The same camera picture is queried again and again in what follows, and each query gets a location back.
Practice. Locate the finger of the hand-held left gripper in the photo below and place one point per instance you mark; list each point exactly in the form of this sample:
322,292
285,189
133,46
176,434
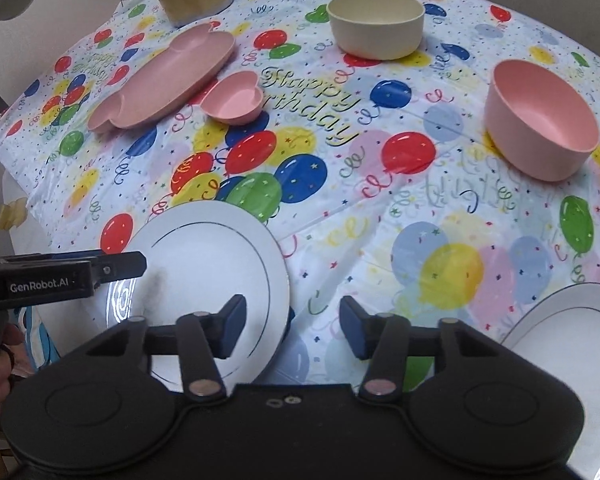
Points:
122,264

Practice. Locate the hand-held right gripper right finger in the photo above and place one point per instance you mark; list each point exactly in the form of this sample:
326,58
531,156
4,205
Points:
353,327

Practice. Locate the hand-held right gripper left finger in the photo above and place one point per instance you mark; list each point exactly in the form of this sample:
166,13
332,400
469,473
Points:
234,326

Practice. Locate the white plate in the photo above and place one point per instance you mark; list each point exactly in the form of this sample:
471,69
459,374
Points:
570,350
205,260

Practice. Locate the pink bear-shaped plate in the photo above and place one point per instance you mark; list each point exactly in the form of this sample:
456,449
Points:
170,80

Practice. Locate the pink round bowl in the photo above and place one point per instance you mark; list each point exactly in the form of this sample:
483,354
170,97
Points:
525,135

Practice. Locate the cream bowl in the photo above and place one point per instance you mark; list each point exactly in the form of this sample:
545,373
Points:
375,35

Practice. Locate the blue patterned cloth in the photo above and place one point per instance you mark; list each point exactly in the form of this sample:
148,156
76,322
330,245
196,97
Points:
35,340

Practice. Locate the pale yellow foam pad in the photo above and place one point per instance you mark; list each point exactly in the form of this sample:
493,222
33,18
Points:
11,214

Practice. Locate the balloon print tablecloth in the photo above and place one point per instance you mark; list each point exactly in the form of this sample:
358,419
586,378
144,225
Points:
330,200

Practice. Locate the pink heart-shaped bowl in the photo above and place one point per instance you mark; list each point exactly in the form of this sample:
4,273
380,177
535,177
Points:
230,102

